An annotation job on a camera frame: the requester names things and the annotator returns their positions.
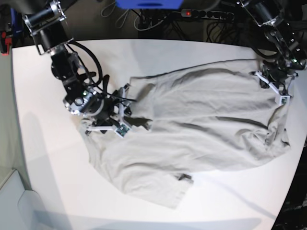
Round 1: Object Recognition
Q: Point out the blue base camera housing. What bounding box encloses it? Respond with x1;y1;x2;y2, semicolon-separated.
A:
116;0;183;9

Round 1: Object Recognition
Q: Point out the black power strip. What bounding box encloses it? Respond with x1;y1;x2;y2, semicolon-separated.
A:
180;9;235;21

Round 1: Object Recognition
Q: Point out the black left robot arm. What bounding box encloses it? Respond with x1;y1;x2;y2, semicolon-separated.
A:
237;0;307;87

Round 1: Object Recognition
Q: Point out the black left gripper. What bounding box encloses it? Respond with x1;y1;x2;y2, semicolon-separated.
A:
261;63;298;92

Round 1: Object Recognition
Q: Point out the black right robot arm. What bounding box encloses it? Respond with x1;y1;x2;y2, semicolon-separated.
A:
19;0;131;131

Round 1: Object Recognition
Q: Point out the red black clamp tool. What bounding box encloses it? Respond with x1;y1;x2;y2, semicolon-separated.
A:
0;30;12;56

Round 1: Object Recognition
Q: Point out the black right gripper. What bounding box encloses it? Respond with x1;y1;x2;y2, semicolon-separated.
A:
92;91;133;127

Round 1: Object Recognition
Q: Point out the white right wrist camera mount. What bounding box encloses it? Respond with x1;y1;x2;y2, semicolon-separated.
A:
81;84;133;138

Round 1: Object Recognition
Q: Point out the beige t-shirt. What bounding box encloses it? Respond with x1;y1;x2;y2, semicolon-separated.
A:
79;60;290;208

